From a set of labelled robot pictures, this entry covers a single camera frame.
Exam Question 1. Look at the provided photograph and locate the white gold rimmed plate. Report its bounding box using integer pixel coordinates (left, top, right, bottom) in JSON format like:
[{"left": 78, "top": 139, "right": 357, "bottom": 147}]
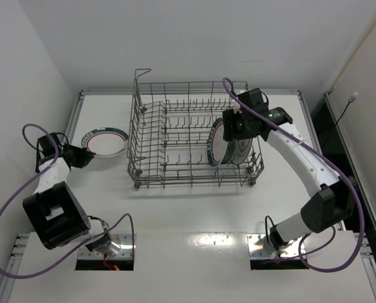
[{"left": 231, "top": 138, "right": 253, "bottom": 165}]

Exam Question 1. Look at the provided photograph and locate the teal red rimmed plate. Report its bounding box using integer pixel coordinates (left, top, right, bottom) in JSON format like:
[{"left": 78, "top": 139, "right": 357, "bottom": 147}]
[
  {"left": 207, "top": 117, "right": 236, "bottom": 167},
  {"left": 81, "top": 128, "right": 129, "bottom": 158}
]

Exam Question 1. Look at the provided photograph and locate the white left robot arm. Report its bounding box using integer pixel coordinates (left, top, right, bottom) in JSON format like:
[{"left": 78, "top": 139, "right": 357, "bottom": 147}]
[{"left": 22, "top": 133, "right": 109, "bottom": 250}]

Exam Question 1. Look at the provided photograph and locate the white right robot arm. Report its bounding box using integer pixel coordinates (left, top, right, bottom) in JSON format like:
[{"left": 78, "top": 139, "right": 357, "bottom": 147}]
[{"left": 222, "top": 88, "right": 356, "bottom": 250}]

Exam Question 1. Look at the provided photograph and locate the grey wire dish rack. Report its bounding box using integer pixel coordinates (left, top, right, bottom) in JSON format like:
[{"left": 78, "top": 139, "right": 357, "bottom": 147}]
[{"left": 127, "top": 68, "right": 264, "bottom": 189}]

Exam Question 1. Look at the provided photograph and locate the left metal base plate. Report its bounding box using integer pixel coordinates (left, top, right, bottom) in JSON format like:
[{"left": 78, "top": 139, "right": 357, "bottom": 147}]
[{"left": 77, "top": 234, "right": 135, "bottom": 261}]

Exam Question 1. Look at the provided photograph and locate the metal base plate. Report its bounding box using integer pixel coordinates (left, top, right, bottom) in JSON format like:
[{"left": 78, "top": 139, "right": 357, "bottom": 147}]
[
  {"left": 246, "top": 234, "right": 306, "bottom": 261},
  {"left": 77, "top": 234, "right": 135, "bottom": 261}
]

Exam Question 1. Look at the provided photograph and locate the hanging black usb cable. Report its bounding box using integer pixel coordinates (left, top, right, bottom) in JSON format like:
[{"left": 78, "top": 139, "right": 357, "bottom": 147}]
[{"left": 318, "top": 91, "right": 359, "bottom": 151}]

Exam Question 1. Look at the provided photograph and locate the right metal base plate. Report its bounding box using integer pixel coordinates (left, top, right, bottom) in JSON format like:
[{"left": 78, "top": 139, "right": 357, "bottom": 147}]
[{"left": 246, "top": 234, "right": 306, "bottom": 261}]

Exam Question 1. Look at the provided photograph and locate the aluminium table frame rail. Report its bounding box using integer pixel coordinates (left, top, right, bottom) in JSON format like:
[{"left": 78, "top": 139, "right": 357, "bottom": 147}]
[{"left": 0, "top": 88, "right": 376, "bottom": 303}]

